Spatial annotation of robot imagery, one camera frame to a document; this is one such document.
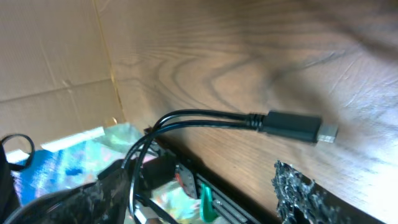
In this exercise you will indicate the cardboard panel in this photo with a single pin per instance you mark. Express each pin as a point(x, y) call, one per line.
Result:
point(56, 76)

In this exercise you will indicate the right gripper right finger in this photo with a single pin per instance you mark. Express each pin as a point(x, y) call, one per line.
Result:
point(302, 200)

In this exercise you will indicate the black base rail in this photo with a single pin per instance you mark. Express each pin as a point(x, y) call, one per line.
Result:
point(217, 197)

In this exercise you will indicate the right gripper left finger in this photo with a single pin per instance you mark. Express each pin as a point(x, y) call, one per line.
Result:
point(102, 201)

